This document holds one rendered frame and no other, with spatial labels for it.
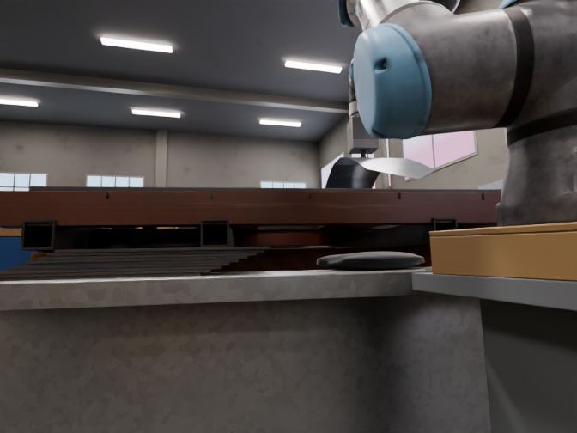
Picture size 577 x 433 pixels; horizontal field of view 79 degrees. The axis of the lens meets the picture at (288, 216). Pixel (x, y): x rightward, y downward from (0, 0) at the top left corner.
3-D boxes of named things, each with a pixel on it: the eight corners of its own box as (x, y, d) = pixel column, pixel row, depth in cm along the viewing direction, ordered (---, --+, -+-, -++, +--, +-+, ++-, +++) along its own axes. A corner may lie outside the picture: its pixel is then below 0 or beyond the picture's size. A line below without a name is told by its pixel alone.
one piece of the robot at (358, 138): (368, 118, 122) (371, 163, 120) (343, 117, 121) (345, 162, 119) (379, 106, 112) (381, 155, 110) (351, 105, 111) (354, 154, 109)
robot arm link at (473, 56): (552, 25, 28) (410, -62, 67) (363, 51, 30) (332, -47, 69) (510, 151, 36) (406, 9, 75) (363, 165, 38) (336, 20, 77)
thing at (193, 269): (25, 277, 57) (27, 253, 57) (265, 271, 62) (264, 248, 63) (-34, 282, 45) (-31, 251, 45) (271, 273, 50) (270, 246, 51)
